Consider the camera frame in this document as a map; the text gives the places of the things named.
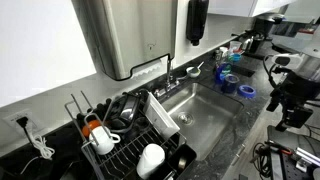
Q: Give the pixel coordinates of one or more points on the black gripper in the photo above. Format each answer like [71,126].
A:
[300,88]

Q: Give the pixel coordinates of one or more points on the black square plastic bowl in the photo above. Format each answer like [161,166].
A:
[128,106]

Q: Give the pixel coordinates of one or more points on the stainless steel sink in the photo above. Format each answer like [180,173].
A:
[213,113]

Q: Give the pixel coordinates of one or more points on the white round bowl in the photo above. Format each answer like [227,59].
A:
[193,74]

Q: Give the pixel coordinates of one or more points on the red and black tool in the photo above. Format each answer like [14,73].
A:
[280,148]

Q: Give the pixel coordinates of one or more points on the black rectangular mat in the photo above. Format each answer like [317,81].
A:
[243,70]

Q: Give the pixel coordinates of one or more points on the black equipment platform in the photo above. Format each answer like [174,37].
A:
[283,166]

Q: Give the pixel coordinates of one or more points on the blue plastic cup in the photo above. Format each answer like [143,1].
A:
[220,75]

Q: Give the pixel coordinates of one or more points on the steel kettle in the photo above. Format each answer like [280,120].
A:
[247,44]

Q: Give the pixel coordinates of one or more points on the clear plastic cup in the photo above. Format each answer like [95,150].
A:
[235,46]

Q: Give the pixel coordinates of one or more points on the black coffee maker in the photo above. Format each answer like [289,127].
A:
[266,26]

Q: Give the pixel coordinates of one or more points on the white spoon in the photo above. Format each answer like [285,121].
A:
[200,65]

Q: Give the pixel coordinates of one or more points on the black utensil caddy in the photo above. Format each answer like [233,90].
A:
[190,153]

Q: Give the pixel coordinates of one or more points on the small metal cup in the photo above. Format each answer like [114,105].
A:
[182,163]

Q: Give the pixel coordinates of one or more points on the chrome faucet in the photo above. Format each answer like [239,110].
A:
[169,80]

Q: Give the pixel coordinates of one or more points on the clear plastic container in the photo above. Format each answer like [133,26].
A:
[160,116]

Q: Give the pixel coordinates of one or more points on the black soap dispenser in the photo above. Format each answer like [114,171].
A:
[196,20]

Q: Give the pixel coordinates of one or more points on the white paper towel sheet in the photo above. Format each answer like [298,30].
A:
[146,70]

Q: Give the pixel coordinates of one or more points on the white tumbler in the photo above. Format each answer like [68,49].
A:
[150,160]

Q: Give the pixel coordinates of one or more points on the steel paper towel dispenser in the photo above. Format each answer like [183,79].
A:
[133,33]

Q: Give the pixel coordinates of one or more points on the white ceramic mug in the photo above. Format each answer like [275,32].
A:
[101,140]

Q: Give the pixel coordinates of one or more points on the orange bottle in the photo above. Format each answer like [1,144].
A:
[89,128]

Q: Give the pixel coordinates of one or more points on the black power plug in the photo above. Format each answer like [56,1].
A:
[22,121]

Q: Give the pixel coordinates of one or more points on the silver metal bracket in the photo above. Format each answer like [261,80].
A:
[306,156]

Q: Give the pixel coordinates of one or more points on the white wall cabinet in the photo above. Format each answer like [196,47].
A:
[233,6]

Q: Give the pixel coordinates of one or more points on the white wall outlet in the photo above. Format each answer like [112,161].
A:
[33,120]

